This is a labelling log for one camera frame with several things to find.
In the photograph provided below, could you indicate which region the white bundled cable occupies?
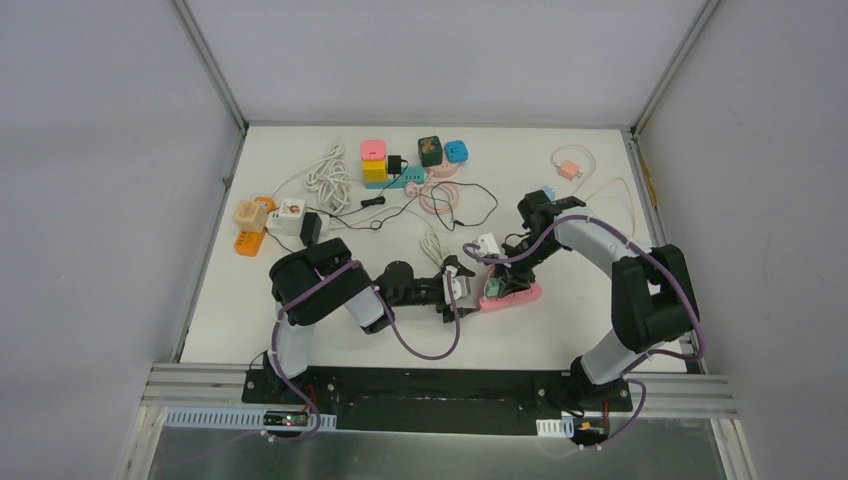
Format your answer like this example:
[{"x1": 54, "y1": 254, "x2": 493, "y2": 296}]
[{"x1": 271, "y1": 137, "x2": 356, "y2": 215}]

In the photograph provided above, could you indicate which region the yellow cube adapter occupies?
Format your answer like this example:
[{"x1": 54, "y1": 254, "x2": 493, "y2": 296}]
[{"x1": 361, "y1": 159, "x2": 388, "y2": 184}]

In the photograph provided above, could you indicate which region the black power adapter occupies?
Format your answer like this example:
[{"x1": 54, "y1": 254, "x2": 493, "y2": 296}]
[{"x1": 299, "y1": 211, "x2": 323, "y2": 247}]

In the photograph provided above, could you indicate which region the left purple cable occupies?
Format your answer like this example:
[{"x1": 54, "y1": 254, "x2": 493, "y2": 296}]
[{"x1": 261, "y1": 259, "x2": 463, "y2": 444}]

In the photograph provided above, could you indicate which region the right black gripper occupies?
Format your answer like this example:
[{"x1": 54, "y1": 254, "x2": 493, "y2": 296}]
[{"x1": 493, "y1": 234, "x2": 564, "y2": 298}]

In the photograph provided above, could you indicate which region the white cube adapter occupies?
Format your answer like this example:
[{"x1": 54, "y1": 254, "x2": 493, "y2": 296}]
[{"x1": 265, "y1": 198, "x2": 312, "y2": 237}]

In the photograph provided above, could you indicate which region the black thin cable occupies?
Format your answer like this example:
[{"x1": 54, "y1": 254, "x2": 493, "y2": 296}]
[{"x1": 264, "y1": 165, "x2": 499, "y2": 256}]

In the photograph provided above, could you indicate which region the blue cube adapter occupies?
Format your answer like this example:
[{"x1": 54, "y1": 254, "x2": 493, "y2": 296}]
[{"x1": 443, "y1": 140, "x2": 469, "y2": 164}]

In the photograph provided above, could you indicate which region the blue charger plug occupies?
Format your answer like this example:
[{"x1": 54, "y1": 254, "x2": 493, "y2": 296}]
[{"x1": 542, "y1": 186, "x2": 556, "y2": 201}]

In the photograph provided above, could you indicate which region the orange power strip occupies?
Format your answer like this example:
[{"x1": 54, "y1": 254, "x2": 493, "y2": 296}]
[{"x1": 234, "y1": 197, "x2": 276, "y2": 257}]

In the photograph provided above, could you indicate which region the pink round socket base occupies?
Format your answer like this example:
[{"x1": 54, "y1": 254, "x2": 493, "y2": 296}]
[{"x1": 426, "y1": 163, "x2": 459, "y2": 179}]

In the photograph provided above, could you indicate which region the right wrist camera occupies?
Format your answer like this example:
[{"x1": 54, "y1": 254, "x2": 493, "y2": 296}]
[{"x1": 471, "y1": 232, "x2": 503, "y2": 259}]

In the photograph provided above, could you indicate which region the pink coiled cable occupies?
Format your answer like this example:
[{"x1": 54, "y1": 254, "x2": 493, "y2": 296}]
[{"x1": 405, "y1": 180, "x2": 465, "y2": 216}]

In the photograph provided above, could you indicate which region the purple cable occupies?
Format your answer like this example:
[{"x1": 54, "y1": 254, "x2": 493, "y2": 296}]
[
  {"x1": 462, "y1": 213, "x2": 708, "y2": 453},
  {"x1": 261, "y1": 259, "x2": 463, "y2": 444}
]

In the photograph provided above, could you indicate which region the dark green cube adapter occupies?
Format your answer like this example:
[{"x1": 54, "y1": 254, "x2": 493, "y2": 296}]
[{"x1": 417, "y1": 135, "x2": 444, "y2": 168}]

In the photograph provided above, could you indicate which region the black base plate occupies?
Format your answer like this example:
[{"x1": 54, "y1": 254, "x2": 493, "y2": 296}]
[{"x1": 242, "y1": 366, "x2": 633, "y2": 435}]

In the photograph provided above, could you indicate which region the pink triangular power strip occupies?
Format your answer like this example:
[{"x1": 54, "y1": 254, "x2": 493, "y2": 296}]
[{"x1": 477, "y1": 267, "x2": 543, "y2": 313}]

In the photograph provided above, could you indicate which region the beige cube adapter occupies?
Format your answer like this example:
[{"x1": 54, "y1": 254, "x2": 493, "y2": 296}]
[{"x1": 232, "y1": 200, "x2": 268, "y2": 233}]

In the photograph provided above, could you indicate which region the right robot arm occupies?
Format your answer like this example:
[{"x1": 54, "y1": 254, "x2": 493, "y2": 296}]
[{"x1": 493, "y1": 190, "x2": 698, "y2": 410}]

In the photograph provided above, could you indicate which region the teal power strip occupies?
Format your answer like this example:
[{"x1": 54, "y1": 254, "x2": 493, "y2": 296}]
[{"x1": 363, "y1": 165, "x2": 427, "y2": 190}]

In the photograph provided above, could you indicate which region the pink charger plug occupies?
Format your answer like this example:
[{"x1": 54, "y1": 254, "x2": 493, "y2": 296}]
[{"x1": 557, "y1": 160, "x2": 583, "y2": 181}]

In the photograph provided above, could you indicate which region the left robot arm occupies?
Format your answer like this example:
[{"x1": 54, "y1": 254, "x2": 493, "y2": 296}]
[{"x1": 263, "y1": 238, "x2": 479, "y2": 405}]

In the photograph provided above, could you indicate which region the white coiled power cable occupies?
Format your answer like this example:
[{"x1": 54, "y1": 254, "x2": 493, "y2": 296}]
[{"x1": 419, "y1": 229, "x2": 452, "y2": 268}]

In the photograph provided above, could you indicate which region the pink cube adapter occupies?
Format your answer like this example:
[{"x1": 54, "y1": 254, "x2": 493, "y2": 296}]
[{"x1": 360, "y1": 139, "x2": 387, "y2": 162}]

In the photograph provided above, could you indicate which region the green charger plug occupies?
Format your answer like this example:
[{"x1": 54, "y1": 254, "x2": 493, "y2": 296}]
[{"x1": 483, "y1": 278, "x2": 509, "y2": 299}]

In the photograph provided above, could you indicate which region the thin pink charging cable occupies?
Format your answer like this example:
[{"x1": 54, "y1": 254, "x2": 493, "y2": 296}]
[{"x1": 549, "y1": 144, "x2": 639, "y2": 240}]

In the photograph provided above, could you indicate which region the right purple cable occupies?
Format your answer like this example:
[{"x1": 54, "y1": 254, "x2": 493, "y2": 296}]
[{"x1": 462, "y1": 213, "x2": 708, "y2": 453}]

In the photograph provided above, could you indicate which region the small black plug adapter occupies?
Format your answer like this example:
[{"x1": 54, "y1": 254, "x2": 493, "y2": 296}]
[{"x1": 386, "y1": 155, "x2": 409, "y2": 176}]

